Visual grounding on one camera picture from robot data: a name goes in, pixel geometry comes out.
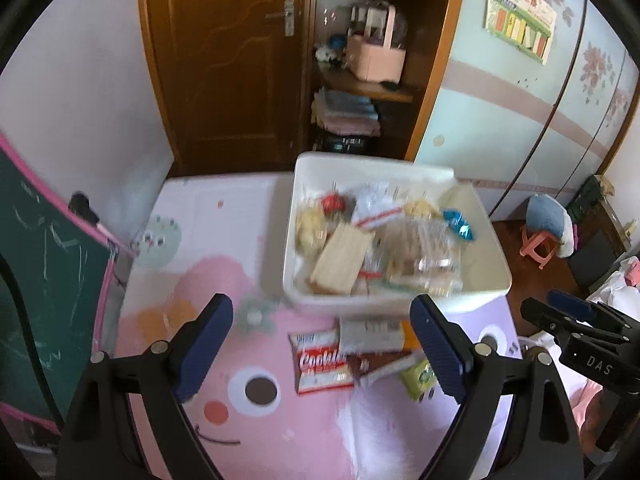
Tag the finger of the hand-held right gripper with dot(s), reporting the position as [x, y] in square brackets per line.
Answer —
[575, 306]
[547, 316]

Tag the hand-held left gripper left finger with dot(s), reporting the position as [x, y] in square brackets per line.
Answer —
[200, 352]

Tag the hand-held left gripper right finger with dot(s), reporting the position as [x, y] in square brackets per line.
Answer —
[445, 352]

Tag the white plastic bin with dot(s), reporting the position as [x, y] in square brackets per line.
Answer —
[400, 304]

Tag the sliced toast bread packet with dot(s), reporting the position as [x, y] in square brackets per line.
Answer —
[340, 260]

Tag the green snack packet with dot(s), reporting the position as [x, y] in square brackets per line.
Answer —
[417, 379]

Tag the orange snack packet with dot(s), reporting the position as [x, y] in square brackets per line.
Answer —
[411, 335]

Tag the pink cloth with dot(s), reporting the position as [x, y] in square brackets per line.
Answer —
[587, 405]

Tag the white cloth pile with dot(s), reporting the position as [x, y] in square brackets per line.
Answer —
[622, 285]

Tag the brown snack packet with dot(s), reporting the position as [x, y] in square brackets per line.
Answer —
[380, 362]

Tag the pink plastic stool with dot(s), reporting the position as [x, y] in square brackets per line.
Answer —
[537, 250]

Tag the dark wooden cabinet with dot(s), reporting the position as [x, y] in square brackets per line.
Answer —
[600, 240]

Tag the white flat snack packet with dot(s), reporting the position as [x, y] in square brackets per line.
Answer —
[370, 335]

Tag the blue cushion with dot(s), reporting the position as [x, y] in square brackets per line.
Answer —
[545, 215]

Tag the clear biscuit packet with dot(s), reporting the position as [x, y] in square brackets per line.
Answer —
[425, 255]

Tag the pink printed mat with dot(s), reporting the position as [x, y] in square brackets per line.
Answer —
[200, 240]

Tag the red and white cookie packet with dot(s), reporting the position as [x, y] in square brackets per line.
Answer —
[320, 360]

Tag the blue candy packet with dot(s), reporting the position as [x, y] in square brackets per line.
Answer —
[460, 223]

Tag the yellow puffed snack packet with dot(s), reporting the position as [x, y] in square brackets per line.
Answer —
[422, 208]

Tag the white red striped snack packet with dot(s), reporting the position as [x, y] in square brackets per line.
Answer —
[375, 207]

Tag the red round snack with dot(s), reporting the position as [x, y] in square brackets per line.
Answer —
[333, 204]

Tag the black board eraser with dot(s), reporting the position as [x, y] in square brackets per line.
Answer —
[82, 205]

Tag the pale floral wardrobe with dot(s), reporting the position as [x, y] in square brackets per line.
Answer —
[500, 125]

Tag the stack of folded towels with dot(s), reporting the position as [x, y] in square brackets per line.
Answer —
[345, 110]

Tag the wooden shelf unit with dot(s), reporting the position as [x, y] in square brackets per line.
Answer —
[430, 60]

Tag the brown wooden door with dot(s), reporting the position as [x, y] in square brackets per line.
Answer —
[220, 60]

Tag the small toy figures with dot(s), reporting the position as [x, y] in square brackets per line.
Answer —
[331, 52]

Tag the green chalkboard with pink frame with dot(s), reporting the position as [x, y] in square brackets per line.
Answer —
[40, 270]

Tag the wall poster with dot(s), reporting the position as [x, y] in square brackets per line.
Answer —
[520, 10]

